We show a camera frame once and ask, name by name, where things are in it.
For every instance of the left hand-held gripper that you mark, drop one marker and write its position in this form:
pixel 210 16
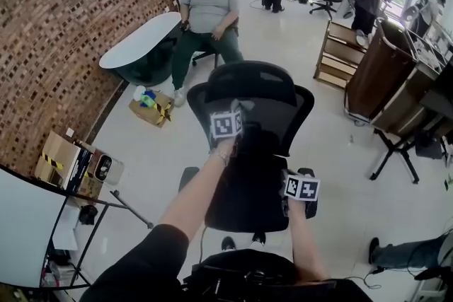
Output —
pixel 224 124

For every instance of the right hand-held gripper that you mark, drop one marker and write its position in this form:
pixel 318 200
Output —
pixel 302 188

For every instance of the grey cloth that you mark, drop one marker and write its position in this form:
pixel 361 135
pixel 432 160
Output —
pixel 244 104

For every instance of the black mesh chair backrest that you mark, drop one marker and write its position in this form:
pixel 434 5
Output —
pixel 283 116

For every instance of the person's right forearm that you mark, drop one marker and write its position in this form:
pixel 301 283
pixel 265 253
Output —
pixel 304 240

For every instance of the person's left forearm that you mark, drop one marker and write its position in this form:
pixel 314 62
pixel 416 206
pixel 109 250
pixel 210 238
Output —
pixel 194 194

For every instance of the black chair armrest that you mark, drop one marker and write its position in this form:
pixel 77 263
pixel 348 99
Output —
pixel 313 210
pixel 187 178

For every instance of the black chair seat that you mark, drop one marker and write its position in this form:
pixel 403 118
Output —
pixel 247 194

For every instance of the person's right shoe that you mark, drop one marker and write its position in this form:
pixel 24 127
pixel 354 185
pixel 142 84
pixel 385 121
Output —
pixel 259 239

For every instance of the person's shoe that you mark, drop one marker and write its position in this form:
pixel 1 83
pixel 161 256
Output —
pixel 259 239
pixel 228 244

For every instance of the cardboard box with striped tape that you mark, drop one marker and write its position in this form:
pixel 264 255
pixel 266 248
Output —
pixel 148 115

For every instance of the white paper roll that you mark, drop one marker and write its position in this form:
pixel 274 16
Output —
pixel 139 92

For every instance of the person's left shoe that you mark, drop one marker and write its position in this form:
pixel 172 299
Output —
pixel 228 244

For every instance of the black folding stand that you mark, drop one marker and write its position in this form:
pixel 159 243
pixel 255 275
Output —
pixel 393 155

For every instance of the black chest-mounted rig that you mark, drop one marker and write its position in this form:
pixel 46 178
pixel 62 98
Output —
pixel 255 284

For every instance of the white oval table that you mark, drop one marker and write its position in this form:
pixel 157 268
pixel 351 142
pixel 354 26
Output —
pixel 141 42

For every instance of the small white trash bin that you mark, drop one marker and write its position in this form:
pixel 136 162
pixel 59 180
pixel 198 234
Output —
pixel 111 169

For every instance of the brown wooden cabinet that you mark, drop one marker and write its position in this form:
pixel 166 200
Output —
pixel 378 81

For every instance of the low wooden shelf rack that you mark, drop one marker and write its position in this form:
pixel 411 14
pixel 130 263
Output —
pixel 339 56

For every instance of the black printed box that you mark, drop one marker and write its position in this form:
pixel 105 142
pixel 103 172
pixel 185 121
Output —
pixel 79 169

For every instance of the small black bag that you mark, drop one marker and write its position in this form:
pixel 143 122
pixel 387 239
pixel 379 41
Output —
pixel 88 215

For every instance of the person's black clothed torso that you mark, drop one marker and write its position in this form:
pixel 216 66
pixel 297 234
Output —
pixel 141 268

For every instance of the large cardboard box striped tape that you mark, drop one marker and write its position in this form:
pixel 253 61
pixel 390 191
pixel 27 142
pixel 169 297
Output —
pixel 56 152

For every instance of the whiteboard on black stand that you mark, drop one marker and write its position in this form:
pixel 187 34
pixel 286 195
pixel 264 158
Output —
pixel 21 222

